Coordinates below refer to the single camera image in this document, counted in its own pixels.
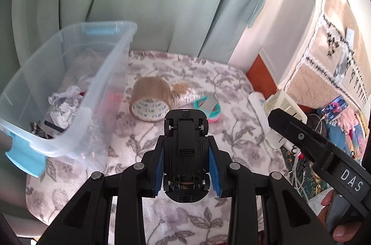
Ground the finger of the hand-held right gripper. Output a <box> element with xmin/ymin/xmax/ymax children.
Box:
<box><xmin>267</xmin><ymin>107</ymin><xmax>329</xmax><ymax>165</ymax></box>

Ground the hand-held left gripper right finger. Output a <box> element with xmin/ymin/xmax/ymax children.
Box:
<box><xmin>207</xmin><ymin>135</ymin><xmax>328</xmax><ymax>245</ymax></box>

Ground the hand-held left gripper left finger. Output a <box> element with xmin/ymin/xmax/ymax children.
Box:
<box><xmin>43</xmin><ymin>135</ymin><xmax>166</xmax><ymax>245</ymax></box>

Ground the beige hair claw clip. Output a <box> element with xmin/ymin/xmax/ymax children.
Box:
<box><xmin>265</xmin><ymin>89</ymin><xmax>308</xmax><ymax>149</ymax></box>

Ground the black toy car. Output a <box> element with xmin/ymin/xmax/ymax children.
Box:
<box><xmin>162</xmin><ymin>109</ymin><xmax>210</xmax><ymax>203</ymax></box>

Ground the pastel hair tie pack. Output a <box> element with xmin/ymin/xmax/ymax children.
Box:
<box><xmin>194</xmin><ymin>96</ymin><xmax>224</xmax><ymax>122</ymax></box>

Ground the brown packing tape roll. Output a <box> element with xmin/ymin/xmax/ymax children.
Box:
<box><xmin>129</xmin><ymin>76</ymin><xmax>173</xmax><ymax>122</ymax></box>

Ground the clear plastic storage container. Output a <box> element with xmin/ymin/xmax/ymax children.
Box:
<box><xmin>0</xmin><ymin>21</ymin><xmax>138</xmax><ymax>178</ymax></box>

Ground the white paper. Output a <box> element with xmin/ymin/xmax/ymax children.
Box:
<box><xmin>48</xmin><ymin>85</ymin><xmax>84</xmax><ymax>128</ymax></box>

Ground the person's right hand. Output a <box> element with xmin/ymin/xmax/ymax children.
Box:
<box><xmin>316</xmin><ymin>190</ymin><xmax>358</xmax><ymax>243</ymax></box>

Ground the dark round object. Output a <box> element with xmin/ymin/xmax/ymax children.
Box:
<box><xmin>307</xmin><ymin>113</ymin><xmax>329</xmax><ymax>134</ymax></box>

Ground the teal floral mat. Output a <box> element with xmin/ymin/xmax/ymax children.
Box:
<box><xmin>278</xmin><ymin>147</ymin><xmax>337</xmax><ymax>202</ymax></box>

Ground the grey floral blanket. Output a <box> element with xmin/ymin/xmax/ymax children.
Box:
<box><xmin>26</xmin><ymin>50</ymin><xmax>293</xmax><ymax>245</ymax></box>

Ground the blue printed packet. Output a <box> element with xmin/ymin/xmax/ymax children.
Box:
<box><xmin>321</xmin><ymin>95</ymin><xmax>348</xmax><ymax>122</ymax></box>

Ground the pink knitted cloth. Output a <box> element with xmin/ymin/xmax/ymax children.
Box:
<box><xmin>339</xmin><ymin>110</ymin><xmax>366</xmax><ymax>131</ymax></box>

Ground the black hair pin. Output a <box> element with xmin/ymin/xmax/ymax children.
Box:
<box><xmin>45</xmin><ymin>120</ymin><xmax>63</xmax><ymax>133</ymax></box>

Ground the white quilted bed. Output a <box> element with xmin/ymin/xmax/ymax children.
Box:
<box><xmin>285</xmin><ymin>0</ymin><xmax>371</xmax><ymax>115</ymax></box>

